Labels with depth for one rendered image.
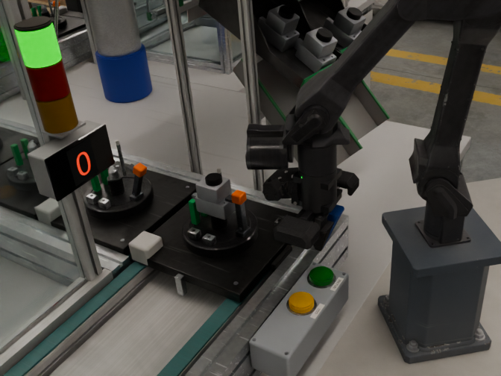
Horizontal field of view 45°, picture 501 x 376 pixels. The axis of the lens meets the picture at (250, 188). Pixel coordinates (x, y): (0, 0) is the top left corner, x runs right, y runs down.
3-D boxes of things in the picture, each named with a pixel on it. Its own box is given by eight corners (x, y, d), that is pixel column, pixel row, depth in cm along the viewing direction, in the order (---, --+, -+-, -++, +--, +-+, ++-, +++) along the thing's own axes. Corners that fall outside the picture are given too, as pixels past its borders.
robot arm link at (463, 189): (461, 186, 93) (466, 150, 89) (472, 221, 85) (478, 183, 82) (417, 186, 94) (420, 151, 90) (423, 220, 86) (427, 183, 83)
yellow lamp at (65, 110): (86, 121, 89) (77, 91, 87) (60, 136, 86) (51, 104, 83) (62, 116, 92) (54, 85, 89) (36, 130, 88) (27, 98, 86)
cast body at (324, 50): (332, 69, 116) (345, 39, 111) (317, 75, 114) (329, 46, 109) (302, 43, 119) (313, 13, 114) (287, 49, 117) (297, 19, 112)
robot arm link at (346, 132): (350, 115, 87) (285, 116, 89) (350, 134, 82) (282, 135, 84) (349, 157, 91) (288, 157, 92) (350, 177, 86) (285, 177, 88)
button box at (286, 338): (349, 298, 105) (349, 271, 102) (290, 386, 91) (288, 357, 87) (313, 286, 108) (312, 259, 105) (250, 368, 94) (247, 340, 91)
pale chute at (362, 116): (377, 126, 139) (390, 117, 135) (344, 150, 131) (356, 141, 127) (306, 27, 140) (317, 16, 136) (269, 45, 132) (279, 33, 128)
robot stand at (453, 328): (492, 349, 98) (511, 254, 87) (405, 365, 97) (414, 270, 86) (453, 289, 111) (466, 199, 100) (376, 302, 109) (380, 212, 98)
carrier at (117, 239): (201, 192, 128) (194, 140, 121) (124, 258, 111) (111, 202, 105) (118, 167, 140) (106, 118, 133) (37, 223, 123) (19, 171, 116)
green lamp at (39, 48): (69, 57, 84) (60, 22, 81) (41, 70, 81) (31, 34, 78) (45, 52, 86) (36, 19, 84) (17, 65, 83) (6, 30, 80)
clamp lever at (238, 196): (250, 227, 108) (246, 191, 104) (244, 233, 107) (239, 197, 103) (233, 221, 110) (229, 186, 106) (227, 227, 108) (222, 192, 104)
